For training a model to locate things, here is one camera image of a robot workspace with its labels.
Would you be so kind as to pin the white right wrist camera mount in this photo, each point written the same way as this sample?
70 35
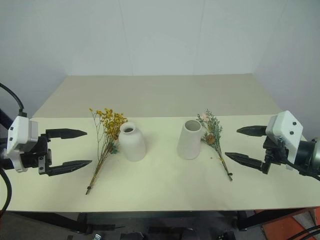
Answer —
283 130

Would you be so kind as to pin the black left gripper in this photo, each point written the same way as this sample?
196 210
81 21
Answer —
33 156

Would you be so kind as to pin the green pink dried flower bunch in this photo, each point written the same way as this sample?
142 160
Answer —
212 132

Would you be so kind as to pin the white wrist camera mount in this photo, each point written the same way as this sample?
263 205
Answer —
283 130
19 132

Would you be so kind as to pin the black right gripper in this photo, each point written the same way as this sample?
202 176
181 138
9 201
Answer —
273 150

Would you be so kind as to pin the white rounded bottle vase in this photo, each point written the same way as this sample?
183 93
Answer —
132 145

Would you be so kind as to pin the red floor object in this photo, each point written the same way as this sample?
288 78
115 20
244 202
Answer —
280 230

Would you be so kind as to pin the black table frame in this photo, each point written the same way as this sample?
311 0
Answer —
250 220

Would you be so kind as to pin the white conical vase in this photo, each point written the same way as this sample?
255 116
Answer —
188 142

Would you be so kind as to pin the yellow dried flower bunch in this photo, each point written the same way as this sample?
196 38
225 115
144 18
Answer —
111 125

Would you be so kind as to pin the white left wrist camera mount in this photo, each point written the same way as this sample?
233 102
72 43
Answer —
19 132

